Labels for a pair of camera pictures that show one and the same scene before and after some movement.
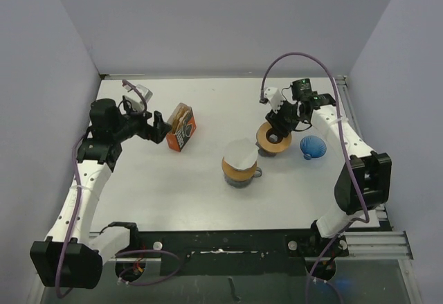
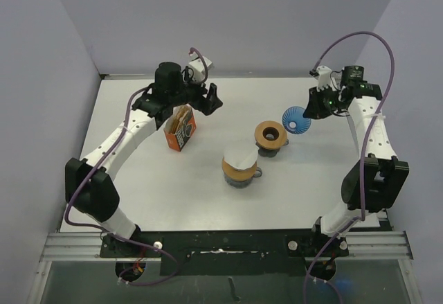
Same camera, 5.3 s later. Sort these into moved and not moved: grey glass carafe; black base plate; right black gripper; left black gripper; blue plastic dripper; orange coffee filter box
Moved: left black gripper; right black gripper; blue plastic dripper
Not moved: grey glass carafe; orange coffee filter box; black base plate
